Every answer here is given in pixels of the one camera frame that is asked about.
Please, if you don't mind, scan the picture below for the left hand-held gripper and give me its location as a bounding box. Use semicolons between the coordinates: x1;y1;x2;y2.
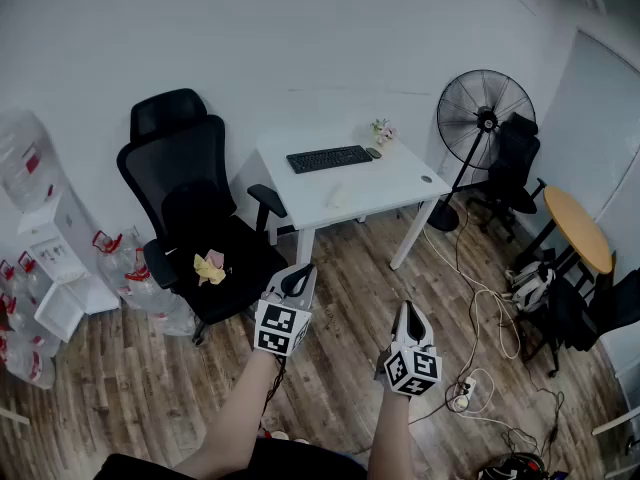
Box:
252;262;319;358

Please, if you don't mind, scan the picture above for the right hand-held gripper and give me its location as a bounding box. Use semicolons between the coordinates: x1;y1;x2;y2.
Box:
382;300;444;398

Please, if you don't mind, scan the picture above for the person's right forearm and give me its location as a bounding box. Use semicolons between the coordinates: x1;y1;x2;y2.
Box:
367;385;417;480

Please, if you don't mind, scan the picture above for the person's left forearm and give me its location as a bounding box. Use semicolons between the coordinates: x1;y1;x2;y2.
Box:
172;350;289;480

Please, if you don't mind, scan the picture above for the white power strip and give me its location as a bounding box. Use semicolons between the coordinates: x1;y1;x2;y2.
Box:
452;376;477;412

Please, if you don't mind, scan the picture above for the yellow cloth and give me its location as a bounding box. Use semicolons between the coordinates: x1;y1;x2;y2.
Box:
193;252;227;288

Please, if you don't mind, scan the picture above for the white and black device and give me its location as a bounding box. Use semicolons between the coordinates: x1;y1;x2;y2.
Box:
507;260;557;314

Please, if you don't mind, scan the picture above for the black keyboard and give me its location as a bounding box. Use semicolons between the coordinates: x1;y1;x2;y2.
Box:
285;144;374;175

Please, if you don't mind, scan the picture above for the white desk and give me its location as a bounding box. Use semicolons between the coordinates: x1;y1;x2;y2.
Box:
254;130;453;272

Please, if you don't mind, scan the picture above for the black mesh office chair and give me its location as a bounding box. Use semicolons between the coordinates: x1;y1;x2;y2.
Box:
116;87;290;347

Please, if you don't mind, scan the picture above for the small pink flower pot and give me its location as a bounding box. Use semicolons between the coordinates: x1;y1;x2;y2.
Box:
369;117;400;148

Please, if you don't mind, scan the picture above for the person's black top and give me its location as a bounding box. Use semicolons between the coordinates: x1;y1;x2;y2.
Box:
92;437;371;480

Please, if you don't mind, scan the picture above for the round wooden table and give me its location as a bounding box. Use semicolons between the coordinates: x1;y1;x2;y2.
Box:
514;185;615;289

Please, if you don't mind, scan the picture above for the black swivel chair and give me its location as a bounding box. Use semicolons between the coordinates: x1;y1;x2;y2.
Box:
467;111;549;242

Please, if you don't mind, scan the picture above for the white water dispenser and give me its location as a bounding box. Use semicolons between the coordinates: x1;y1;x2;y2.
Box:
17;182;121;344

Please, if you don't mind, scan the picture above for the clear jug with red label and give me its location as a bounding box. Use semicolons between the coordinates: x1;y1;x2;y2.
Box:
0;109;64;214

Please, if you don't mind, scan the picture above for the long white cable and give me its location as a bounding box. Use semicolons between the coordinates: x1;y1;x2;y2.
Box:
422;227;521;362

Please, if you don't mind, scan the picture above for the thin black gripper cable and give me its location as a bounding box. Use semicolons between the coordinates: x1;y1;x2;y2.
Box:
258;355;287;432

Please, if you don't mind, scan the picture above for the black pedestal fan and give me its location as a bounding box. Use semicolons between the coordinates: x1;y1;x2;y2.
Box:
427;69;537;233

